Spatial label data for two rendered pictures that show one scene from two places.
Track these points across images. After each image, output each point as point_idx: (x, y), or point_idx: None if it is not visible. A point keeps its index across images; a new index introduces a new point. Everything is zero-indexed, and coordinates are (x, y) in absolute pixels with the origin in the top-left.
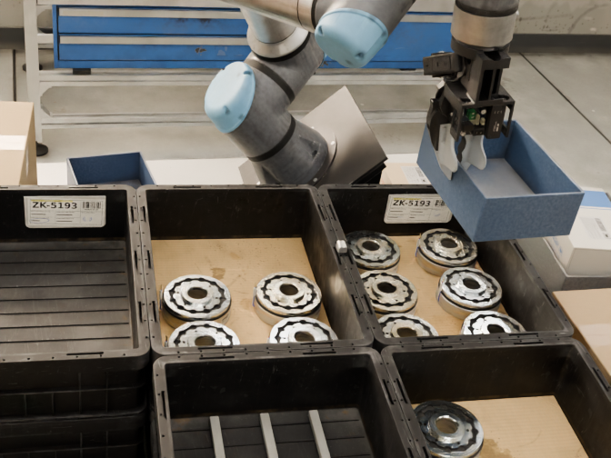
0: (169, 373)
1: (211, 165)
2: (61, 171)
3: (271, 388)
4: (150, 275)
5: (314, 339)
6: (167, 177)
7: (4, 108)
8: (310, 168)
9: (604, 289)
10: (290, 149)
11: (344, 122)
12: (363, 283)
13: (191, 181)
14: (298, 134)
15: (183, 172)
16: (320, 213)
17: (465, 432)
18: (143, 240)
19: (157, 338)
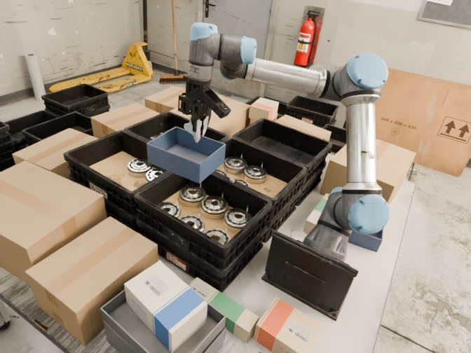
0: None
1: (380, 284)
2: (393, 234)
3: None
4: (259, 148)
5: None
6: (374, 262)
7: (391, 178)
8: (305, 238)
9: (134, 262)
10: (315, 226)
11: (324, 254)
12: (212, 174)
13: (367, 267)
14: (321, 228)
15: (378, 270)
16: (255, 190)
17: (152, 176)
18: (276, 155)
19: (235, 139)
